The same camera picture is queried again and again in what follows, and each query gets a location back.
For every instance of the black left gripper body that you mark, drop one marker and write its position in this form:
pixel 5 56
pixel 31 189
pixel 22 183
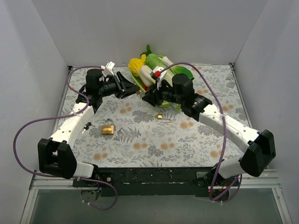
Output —
pixel 119 83

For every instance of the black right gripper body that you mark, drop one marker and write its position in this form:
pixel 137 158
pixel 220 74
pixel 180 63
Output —
pixel 159 94

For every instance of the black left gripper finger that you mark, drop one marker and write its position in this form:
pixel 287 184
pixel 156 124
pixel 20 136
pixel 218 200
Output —
pixel 126 85
pixel 124 94

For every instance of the small brass padlock shackle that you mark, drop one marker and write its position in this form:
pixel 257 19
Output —
pixel 163 119

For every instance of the large brass padlock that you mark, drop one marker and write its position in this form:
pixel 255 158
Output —
pixel 108 127

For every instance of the black-headed key pair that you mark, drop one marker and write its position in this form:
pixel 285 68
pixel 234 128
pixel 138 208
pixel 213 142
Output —
pixel 87 126

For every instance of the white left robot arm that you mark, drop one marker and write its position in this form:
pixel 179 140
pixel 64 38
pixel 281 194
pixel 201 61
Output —
pixel 55 154

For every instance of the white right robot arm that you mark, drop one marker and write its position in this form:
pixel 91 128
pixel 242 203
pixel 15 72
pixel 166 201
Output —
pixel 258 147

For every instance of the green round cabbage toy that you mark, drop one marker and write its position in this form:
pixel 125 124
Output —
pixel 165 104

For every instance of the green plastic tray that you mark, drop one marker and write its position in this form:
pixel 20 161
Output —
pixel 143 87

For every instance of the napa cabbage toy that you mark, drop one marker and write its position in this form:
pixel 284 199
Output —
pixel 152 61

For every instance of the floral patterned table mat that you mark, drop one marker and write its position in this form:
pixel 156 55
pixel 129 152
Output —
pixel 141 140

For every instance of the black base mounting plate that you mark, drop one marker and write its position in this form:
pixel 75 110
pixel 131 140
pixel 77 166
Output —
pixel 192 181

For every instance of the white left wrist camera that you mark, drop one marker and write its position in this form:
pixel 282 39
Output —
pixel 108 69

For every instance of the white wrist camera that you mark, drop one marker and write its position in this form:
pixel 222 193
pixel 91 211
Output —
pixel 158 75
pixel 108 69

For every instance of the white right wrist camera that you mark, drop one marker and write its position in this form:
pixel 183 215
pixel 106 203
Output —
pixel 158 75

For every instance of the aluminium frame rail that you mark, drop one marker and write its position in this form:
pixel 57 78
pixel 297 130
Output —
pixel 154 196

